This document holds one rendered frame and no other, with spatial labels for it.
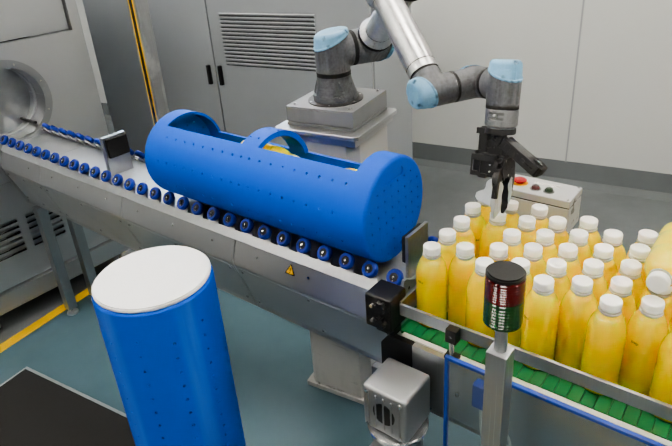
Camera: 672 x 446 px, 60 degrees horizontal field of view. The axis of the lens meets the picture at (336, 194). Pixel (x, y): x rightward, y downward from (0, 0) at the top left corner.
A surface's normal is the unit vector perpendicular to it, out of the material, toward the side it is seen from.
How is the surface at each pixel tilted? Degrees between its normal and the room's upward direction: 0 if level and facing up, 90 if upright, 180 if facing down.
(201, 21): 90
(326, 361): 90
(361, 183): 42
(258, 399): 0
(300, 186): 61
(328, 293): 71
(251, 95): 90
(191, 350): 90
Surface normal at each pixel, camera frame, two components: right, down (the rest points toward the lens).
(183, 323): 0.62, 0.30
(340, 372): -0.49, 0.40
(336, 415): -0.07, -0.90
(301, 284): -0.60, 0.06
